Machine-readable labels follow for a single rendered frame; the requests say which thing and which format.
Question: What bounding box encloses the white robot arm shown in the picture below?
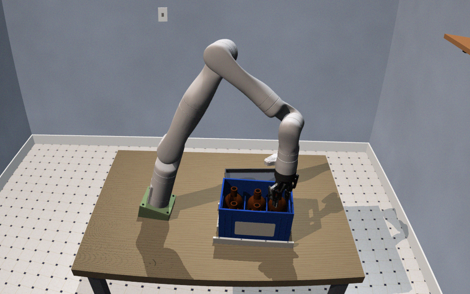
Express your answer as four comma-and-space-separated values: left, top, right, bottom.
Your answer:
147, 39, 304, 208

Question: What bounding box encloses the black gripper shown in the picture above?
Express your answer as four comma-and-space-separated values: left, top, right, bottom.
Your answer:
268, 170, 299, 208

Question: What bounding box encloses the blue crate with dividers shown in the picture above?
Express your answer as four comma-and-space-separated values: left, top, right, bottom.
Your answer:
218, 179, 294, 241

